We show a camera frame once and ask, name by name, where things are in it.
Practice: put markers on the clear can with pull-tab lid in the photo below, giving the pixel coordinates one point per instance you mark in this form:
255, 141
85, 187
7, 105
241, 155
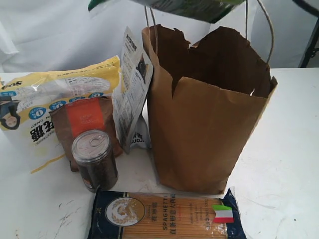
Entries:
93, 154

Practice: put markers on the blue spaghetti package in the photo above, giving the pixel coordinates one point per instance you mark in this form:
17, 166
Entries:
127, 215

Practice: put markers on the black metal stand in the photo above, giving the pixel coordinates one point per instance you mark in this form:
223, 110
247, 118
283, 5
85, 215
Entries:
310, 48

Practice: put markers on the brown pouch orange label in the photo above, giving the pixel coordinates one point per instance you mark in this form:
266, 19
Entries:
83, 115

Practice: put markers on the green snack package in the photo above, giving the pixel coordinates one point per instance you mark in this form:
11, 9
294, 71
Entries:
210, 11

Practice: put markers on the brown paper bag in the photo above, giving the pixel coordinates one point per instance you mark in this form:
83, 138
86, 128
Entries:
204, 102

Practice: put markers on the yellow white candy bag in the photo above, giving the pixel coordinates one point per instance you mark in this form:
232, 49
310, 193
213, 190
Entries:
25, 104

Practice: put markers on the grey white standing pouch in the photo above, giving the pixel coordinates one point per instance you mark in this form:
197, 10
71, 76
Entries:
137, 71

